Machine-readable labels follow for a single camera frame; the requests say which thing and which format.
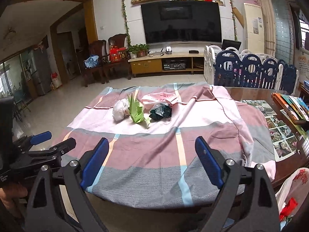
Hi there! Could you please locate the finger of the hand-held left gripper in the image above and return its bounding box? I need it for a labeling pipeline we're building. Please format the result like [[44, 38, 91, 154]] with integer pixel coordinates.
[[15, 130, 53, 151], [26, 137, 77, 171]]

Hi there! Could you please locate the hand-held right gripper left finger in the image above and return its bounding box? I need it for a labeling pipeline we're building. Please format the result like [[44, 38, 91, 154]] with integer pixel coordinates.
[[24, 138, 110, 232]]

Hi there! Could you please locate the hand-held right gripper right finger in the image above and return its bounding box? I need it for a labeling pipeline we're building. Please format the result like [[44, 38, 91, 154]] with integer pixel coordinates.
[[195, 136, 282, 232]]

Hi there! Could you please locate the white red-print plastic bag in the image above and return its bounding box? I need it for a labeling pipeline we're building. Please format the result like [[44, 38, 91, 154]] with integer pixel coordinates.
[[275, 167, 309, 230]]

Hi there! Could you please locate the red gold foil wrapper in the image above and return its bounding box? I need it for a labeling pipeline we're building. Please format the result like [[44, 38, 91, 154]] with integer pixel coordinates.
[[279, 197, 299, 221]]

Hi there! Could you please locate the person's left hand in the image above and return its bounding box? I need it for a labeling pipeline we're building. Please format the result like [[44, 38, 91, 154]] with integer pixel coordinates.
[[0, 182, 29, 219]]

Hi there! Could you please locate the pink grey checked sheet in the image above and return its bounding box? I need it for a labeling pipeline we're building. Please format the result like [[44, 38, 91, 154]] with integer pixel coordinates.
[[52, 82, 277, 209]]

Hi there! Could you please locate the water jug with red label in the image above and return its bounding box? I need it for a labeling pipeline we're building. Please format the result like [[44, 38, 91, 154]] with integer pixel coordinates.
[[50, 72, 63, 90]]

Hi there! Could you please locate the green folded paper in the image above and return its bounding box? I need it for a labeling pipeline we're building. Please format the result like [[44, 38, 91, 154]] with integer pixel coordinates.
[[127, 92, 152, 129]]

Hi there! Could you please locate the grey refrigerator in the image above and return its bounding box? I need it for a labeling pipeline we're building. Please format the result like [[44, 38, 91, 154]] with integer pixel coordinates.
[[31, 48, 53, 96]]

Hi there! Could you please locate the black plastic bag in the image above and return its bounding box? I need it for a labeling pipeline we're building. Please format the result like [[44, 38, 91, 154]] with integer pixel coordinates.
[[148, 102, 173, 122]]

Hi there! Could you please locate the landscape photo print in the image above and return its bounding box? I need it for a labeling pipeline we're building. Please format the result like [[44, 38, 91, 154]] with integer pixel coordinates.
[[241, 99, 278, 117]]

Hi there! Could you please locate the photo collage sheet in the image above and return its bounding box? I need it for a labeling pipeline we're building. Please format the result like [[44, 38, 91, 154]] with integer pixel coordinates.
[[265, 115, 301, 162]]

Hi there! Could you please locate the pink plastic bag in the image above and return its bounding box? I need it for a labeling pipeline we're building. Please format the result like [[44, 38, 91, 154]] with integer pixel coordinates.
[[140, 92, 181, 107]]

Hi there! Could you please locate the dark carved wooden chair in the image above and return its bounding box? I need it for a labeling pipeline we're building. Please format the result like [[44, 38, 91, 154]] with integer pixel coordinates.
[[81, 39, 107, 88], [103, 33, 132, 81]]

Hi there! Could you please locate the blue bag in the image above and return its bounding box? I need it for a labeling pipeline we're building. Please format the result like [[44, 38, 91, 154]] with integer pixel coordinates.
[[84, 55, 100, 68]]

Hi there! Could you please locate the white playpen fence panel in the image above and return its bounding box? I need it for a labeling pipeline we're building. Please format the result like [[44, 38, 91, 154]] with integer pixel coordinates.
[[203, 44, 242, 85]]

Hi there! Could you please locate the navy playpen fence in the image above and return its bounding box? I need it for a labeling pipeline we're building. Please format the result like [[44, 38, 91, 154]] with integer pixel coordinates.
[[213, 50, 299, 95]]

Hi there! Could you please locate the row of books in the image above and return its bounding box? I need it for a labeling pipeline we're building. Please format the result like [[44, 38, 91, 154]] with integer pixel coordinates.
[[271, 92, 309, 124]]

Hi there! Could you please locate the black audio receiver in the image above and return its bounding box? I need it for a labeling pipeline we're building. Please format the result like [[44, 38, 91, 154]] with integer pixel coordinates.
[[162, 62, 188, 71]]

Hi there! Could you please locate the red gift box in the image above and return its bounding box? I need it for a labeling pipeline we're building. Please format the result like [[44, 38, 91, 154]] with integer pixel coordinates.
[[109, 47, 129, 64]]

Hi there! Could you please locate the yellow wooden television cabinet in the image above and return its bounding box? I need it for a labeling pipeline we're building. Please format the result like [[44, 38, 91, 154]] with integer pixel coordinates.
[[127, 51, 206, 78]]

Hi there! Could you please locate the black laptop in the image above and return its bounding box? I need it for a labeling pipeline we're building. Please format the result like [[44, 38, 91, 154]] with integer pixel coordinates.
[[221, 39, 242, 52]]

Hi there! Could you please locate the potted green plant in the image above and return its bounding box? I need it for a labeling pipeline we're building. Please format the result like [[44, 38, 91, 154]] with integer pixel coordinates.
[[127, 43, 150, 59]]

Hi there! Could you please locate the white standing air conditioner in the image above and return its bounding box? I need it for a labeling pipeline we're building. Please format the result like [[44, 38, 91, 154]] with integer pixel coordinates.
[[243, 2, 266, 54]]

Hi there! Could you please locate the large black television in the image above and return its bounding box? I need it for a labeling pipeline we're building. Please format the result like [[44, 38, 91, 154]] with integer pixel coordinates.
[[140, 0, 222, 45]]

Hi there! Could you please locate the green ivy garland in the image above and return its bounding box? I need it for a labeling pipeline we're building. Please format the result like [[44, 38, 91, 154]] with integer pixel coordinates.
[[119, 0, 132, 52], [225, 0, 239, 41]]

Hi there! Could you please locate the wooden bat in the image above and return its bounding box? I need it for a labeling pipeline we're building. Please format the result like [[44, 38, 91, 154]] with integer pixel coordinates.
[[230, 2, 245, 27]]

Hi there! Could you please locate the beige curtain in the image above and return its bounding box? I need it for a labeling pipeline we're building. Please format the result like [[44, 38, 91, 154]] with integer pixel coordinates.
[[250, 0, 276, 59]]

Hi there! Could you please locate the wall calendar poster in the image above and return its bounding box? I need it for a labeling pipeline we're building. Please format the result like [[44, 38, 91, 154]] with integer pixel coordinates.
[[298, 54, 309, 81]]

